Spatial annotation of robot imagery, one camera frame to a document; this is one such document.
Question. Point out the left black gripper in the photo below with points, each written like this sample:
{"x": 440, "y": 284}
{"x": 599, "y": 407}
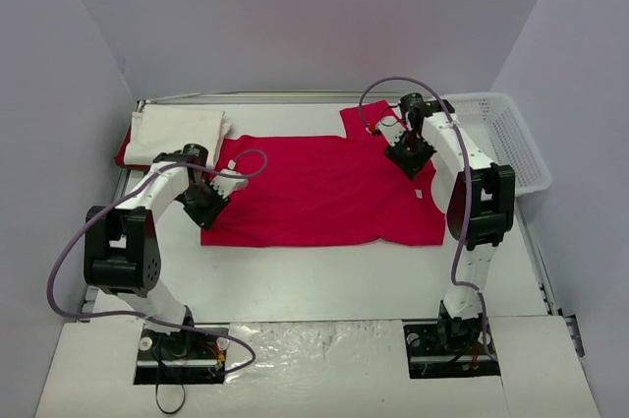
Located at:
{"x": 208, "y": 207}

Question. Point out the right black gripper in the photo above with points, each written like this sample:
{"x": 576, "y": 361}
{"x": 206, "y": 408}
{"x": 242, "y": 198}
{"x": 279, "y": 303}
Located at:
{"x": 410, "y": 156}

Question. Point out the red t shirt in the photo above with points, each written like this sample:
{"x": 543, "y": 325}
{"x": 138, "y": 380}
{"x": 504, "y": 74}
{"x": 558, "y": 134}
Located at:
{"x": 120, "y": 156}
{"x": 322, "y": 191}

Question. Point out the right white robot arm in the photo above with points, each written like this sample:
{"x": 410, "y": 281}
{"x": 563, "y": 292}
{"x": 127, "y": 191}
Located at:
{"x": 480, "y": 210}

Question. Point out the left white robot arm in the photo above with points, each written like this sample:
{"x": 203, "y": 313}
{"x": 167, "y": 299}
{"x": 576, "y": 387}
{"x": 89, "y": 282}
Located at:
{"x": 121, "y": 254}

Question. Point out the white plastic basket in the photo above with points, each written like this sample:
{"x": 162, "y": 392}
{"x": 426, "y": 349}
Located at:
{"x": 494, "y": 122}

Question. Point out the red folded t shirt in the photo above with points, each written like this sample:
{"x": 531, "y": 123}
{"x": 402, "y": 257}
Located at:
{"x": 120, "y": 156}

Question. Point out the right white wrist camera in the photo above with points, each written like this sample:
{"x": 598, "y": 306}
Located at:
{"x": 390, "y": 128}

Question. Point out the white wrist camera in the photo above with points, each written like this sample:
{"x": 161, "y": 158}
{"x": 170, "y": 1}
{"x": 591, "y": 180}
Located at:
{"x": 390, "y": 128}
{"x": 226, "y": 182}

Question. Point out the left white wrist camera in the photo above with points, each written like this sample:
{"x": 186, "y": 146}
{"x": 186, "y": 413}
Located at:
{"x": 226, "y": 182}

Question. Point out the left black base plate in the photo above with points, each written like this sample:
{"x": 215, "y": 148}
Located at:
{"x": 181, "y": 358}

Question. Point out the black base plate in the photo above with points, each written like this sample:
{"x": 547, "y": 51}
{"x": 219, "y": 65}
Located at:
{"x": 181, "y": 358}
{"x": 429, "y": 358}

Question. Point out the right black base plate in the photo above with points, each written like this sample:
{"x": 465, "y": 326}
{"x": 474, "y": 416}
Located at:
{"x": 429, "y": 358}

